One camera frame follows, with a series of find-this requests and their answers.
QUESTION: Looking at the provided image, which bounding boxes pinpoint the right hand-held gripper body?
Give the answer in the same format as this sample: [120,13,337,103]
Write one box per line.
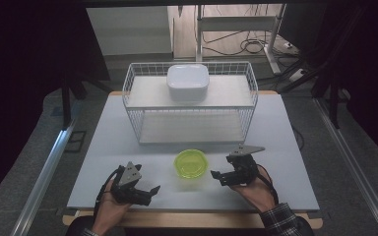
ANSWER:
[220,144,266,188]

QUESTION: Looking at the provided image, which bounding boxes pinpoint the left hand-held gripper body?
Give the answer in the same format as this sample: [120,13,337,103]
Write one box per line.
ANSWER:
[110,160,154,207]

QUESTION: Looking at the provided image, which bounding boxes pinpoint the green plastic bowl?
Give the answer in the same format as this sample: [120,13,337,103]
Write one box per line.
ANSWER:
[172,148,210,180]

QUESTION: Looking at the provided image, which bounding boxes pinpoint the white wire shelf rack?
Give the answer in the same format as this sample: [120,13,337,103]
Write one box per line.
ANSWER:
[121,61,260,147]

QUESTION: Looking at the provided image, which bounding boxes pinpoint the white plastic container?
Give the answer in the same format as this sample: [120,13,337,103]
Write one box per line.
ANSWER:
[165,63,211,103]

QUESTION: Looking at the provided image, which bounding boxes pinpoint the person's left hand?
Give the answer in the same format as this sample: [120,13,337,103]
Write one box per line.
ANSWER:
[92,179,133,236]

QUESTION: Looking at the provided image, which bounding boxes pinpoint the person's right hand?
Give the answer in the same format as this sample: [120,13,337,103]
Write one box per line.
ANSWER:
[230,165,279,214]

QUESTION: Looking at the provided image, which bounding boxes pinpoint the black metal stand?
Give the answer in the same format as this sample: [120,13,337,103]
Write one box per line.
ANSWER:
[277,3,369,130]
[60,72,113,131]

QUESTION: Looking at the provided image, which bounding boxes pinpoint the white power strip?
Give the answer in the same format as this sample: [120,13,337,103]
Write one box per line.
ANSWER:
[288,67,308,84]

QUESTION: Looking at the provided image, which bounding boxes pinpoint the dark curtain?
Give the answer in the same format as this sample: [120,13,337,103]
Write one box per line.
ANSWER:
[0,0,110,212]
[321,0,378,170]

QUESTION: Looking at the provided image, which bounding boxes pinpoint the white cabinet panel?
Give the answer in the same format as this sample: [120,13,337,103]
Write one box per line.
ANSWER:
[86,6,173,57]

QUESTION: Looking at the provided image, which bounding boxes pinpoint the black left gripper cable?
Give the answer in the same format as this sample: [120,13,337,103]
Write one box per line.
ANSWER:
[94,166,126,217]

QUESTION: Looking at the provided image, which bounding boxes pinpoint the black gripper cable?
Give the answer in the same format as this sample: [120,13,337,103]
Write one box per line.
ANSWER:
[256,163,281,206]
[94,166,126,217]

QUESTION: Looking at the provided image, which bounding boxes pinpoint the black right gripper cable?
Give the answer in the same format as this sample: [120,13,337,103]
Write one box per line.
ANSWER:
[256,163,281,206]

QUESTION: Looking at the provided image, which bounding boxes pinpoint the black frame on floor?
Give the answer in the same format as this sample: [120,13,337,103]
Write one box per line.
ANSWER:
[64,130,88,153]

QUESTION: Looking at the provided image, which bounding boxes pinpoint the aluminium rail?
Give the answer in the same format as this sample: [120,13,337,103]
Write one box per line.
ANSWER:
[10,117,81,236]
[312,97,378,236]

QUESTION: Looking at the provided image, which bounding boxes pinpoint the black floor cables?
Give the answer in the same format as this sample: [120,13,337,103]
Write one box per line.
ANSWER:
[201,29,297,57]

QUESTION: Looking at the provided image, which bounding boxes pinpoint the white metal desk frame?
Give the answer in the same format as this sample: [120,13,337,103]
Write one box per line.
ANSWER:
[194,3,287,76]

